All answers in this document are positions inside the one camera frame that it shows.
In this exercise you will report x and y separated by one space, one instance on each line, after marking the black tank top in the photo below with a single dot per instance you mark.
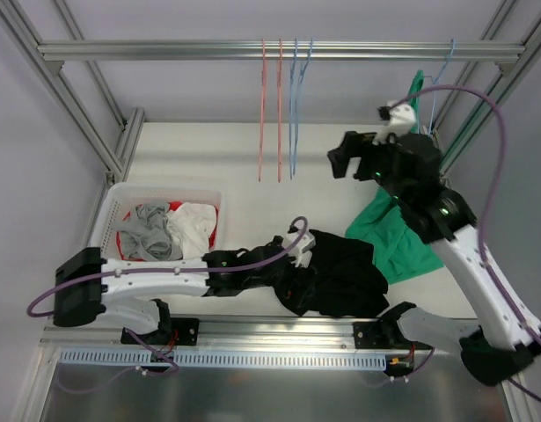
340 280

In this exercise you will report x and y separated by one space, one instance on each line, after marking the red tank top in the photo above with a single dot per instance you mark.
167 231

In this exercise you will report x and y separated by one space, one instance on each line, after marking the pink hanger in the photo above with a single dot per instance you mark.
279 110
263 96

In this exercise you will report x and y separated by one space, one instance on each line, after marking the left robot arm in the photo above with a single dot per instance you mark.
128 293

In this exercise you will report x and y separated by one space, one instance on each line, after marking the blue hanger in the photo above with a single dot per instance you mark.
292 71
297 98
436 80

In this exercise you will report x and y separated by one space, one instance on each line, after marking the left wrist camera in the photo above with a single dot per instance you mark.
299 248

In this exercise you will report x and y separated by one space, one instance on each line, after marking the white slotted cable duct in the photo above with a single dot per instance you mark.
223 359

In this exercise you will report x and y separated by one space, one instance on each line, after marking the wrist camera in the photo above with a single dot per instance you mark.
299 248
399 120

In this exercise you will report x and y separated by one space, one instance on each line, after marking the green tank top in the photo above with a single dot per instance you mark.
398 253

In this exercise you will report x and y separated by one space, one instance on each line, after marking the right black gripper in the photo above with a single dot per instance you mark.
361 155

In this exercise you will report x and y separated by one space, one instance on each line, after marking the aluminium hanging rail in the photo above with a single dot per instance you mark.
243 50

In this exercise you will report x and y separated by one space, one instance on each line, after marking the grey tank top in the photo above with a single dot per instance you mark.
144 235

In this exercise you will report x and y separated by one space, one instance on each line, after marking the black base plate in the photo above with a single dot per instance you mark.
369 335
176 331

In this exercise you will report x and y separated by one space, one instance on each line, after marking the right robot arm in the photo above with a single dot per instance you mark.
505 338

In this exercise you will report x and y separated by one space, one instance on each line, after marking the white tank top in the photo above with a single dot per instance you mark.
191 226

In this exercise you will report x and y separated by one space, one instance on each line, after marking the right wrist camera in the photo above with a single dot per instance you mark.
399 120

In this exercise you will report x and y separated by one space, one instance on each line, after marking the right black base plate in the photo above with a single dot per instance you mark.
369 335

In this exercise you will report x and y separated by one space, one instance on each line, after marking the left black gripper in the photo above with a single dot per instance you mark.
278 259

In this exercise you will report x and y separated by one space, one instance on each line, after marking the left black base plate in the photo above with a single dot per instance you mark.
176 331

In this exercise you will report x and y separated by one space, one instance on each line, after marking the white plastic basket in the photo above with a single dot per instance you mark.
122 197

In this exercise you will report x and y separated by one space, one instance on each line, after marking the aluminium front rail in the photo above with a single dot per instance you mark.
284 334

